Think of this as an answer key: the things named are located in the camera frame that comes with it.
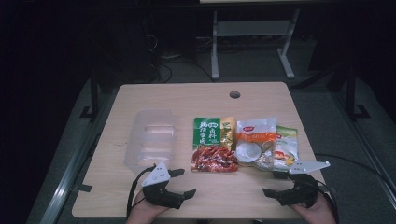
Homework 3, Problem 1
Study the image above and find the left hand-held gripper cable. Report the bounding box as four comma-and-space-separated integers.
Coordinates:
126, 164, 157, 218

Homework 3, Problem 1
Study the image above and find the black floor cable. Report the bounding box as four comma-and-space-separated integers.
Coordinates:
314, 153, 396, 189

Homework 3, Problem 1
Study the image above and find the bundle of dark floor cables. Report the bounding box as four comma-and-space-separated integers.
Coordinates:
146, 32, 217, 84

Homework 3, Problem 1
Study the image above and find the right hand-held gripper cable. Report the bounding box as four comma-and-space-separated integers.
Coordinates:
317, 180, 341, 224

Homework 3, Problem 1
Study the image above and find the clear plastic container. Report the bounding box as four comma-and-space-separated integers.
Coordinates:
123, 108, 178, 175

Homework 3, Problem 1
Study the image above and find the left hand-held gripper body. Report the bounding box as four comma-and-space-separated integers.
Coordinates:
141, 161, 185, 210

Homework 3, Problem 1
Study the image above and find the black metal stand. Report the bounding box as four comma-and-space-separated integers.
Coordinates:
78, 69, 102, 121
344, 63, 372, 120

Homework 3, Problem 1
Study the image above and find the person's left hand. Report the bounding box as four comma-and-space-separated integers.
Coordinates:
125, 189, 171, 224

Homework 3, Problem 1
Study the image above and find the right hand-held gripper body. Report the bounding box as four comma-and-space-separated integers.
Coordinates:
276, 161, 331, 209

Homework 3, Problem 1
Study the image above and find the person's right hand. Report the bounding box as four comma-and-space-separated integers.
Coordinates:
289, 192, 338, 224

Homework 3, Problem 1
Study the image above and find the aluminium rail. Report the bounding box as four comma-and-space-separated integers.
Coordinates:
40, 90, 120, 224
331, 90, 396, 200

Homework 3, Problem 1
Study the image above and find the white metal desk frame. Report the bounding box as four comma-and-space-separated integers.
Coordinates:
199, 0, 331, 80

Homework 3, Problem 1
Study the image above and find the white and green food packet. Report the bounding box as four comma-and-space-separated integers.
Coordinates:
274, 124, 300, 172

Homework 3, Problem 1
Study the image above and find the green and red seasoning packet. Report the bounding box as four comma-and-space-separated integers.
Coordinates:
190, 116, 240, 174

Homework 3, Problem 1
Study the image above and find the white and orange food packet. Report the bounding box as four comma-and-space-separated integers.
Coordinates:
234, 117, 278, 172

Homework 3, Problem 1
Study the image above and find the hand-held gripper cable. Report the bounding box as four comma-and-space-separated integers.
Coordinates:
317, 180, 341, 224
126, 164, 157, 218

